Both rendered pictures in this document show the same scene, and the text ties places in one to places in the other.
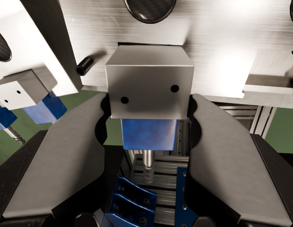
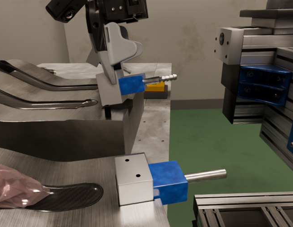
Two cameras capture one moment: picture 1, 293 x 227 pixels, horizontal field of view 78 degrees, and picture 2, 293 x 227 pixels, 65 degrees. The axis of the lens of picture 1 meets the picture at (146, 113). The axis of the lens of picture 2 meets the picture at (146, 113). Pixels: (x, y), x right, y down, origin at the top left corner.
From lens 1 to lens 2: 44 cm
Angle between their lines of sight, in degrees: 84
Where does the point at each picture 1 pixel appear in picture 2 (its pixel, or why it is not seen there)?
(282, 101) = (166, 111)
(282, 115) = not seen: hidden behind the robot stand
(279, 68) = not seen: hidden behind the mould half
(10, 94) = (129, 167)
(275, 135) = not seen: outside the picture
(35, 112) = (165, 174)
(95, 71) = (114, 115)
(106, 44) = (101, 111)
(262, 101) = (166, 115)
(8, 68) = (110, 195)
